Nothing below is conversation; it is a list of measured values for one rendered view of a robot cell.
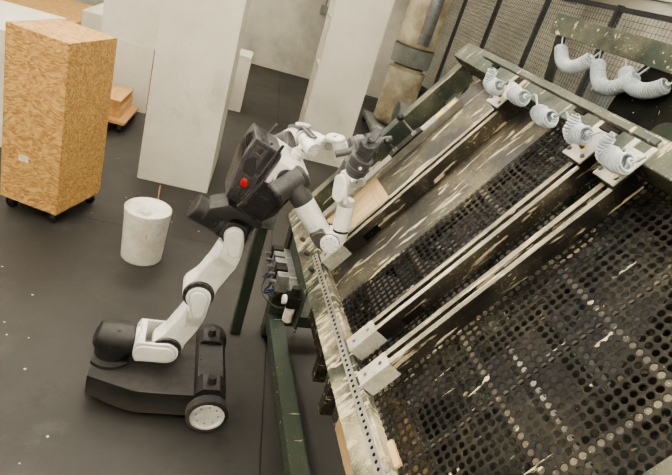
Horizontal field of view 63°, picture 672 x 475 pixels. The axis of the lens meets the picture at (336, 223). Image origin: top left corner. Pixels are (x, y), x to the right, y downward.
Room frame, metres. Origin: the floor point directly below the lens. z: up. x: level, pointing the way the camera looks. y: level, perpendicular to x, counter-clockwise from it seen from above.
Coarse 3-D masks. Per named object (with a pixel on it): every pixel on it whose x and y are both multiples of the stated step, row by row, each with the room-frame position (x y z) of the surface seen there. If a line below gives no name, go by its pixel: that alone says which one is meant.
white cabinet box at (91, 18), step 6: (96, 6) 7.12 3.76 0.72; (102, 6) 7.24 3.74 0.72; (84, 12) 6.66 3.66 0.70; (90, 12) 6.68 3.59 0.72; (96, 12) 6.77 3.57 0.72; (102, 12) 6.88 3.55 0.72; (84, 18) 6.66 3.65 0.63; (90, 18) 6.68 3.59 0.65; (96, 18) 6.69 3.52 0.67; (84, 24) 6.67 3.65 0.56; (90, 24) 6.68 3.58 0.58; (96, 24) 6.70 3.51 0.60; (96, 30) 6.70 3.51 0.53
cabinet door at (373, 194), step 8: (368, 184) 2.61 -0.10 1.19; (376, 184) 2.56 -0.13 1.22; (360, 192) 2.59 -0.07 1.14; (368, 192) 2.55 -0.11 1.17; (376, 192) 2.50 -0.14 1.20; (384, 192) 2.46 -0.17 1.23; (360, 200) 2.53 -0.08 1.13; (368, 200) 2.49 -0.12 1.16; (376, 200) 2.44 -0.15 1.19; (360, 208) 2.47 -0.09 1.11; (368, 208) 2.43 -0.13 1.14; (352, 216) 2.46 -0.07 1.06; (360, 216) 2.42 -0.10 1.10; (352, 224) 2.40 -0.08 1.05
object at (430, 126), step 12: (444, 108) 2.73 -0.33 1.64; (456, 108) 2.72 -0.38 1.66; (432, 120) 2.71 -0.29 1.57; (444, 120) 2.70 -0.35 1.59; (432, 132) 2.69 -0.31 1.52; (408, 144) 2.66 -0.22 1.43; (396, 156) 2.65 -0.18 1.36; (384, 168) 2.63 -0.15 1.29; (348, 192) 2.62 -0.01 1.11; (336, 204) 2.59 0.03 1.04; (324, 216) 2.56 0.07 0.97
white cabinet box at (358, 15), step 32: (352, 0) 6.07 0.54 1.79; (384, 0) 6.14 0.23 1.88; (352, 32) 6.09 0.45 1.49; (384, 32) 6.16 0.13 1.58; (320, 64) 6.04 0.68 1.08; (352, 64) 6.11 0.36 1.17; (320, 96) 6.06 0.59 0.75; (352, 96) 6.13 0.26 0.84; (320, 128) 6.08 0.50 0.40; (352, 128) 6.15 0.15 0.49; (320, 160) 6.10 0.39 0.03
